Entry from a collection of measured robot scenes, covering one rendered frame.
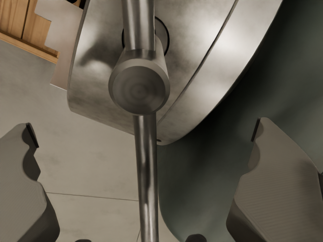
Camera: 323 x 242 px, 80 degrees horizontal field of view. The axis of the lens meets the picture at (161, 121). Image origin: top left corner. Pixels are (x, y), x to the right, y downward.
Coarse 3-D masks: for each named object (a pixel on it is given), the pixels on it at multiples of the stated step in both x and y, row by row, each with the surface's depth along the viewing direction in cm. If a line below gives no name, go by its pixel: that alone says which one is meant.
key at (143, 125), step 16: (128, 0) 7; (144, 0) 7; (128, 16) 7; (144, 16) 7; (128, 32) 7; (144, 32) 7; (128, 48) 8; (144, 48) 7; (144, 128) 9; (144, 144) 10; (144, 160) 11; (144, 176) 11; (144, 192) 11; (144, 208) 12; (144, 224) 12; (144, 240) 12
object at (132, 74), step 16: (160, 48) 9; (128, 64) 6; (144, 64) 6; (160, 64) 7; (112, 80) 7; (128, 80) 7; (144, 80) 7; (160, 80) 7; (112, 96) 7; (128, 96) 7; (144, 96) 7; (160, 96) 7; (128, 112) 7; (144, 112) 7
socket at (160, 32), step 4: (156, 20) 13; (160, 20) 14; (156, 24) 13; (160, 24) 13; (156, 28) 14; (160, 28) 14; (164, 28) 14; (156, 32) 14; (160, 32) 14; (164, 32) 14; (160, 36) 14; (164, 36) 14; (168, 36) 14; (124, 40) 14; (164, 40) 14; (168, 40) 14; (124, 44) 14; (164, 44) 14; (164, 48) 14; (164, 52) 15
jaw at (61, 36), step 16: (48, 0) 23; (64, 0) 23; (48, 16) 24; (64, 16) 24; (80, 16) 24; (48, 32) 24; (64, 32) 24; (64, 48) 25; (64, 64) 26; (64, 80) 26
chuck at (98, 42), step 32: (96, 0) 12; (160, 0) 13; (192, 0) 13; (224, 0) 13; (96, 32) 13; (192, 32) 14; (96, 64) 15; (192, 64) 15; (96, 96) 18; (128, 128) 22
